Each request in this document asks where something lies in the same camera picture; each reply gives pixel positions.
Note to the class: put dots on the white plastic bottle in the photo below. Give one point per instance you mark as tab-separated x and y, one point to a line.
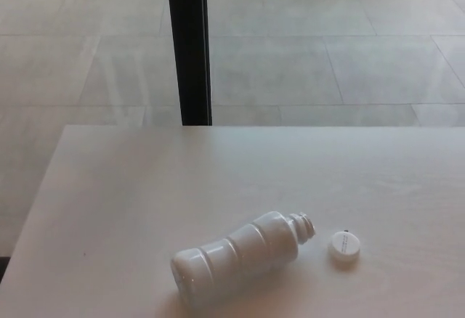
236	256

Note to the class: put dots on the white screw cap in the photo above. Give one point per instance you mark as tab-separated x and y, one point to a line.
344	245

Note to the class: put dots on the black vertical post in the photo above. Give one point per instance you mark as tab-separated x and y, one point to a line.
189	45

